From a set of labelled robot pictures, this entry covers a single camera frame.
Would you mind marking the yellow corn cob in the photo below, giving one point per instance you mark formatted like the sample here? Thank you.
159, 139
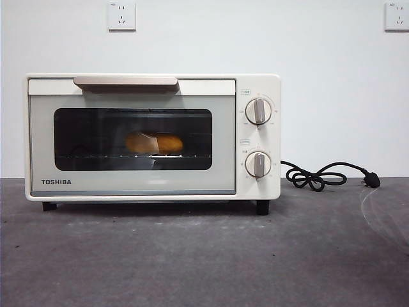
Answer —
171, 143

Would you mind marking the cream oven knob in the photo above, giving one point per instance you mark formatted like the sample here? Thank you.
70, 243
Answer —
258, 111
257, 164

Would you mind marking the white wall socket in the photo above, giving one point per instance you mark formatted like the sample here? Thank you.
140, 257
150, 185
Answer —
397, 16
122, 16

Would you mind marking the cream Toshiba toaster oven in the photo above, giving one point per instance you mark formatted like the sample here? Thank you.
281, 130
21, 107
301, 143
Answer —
259, 86

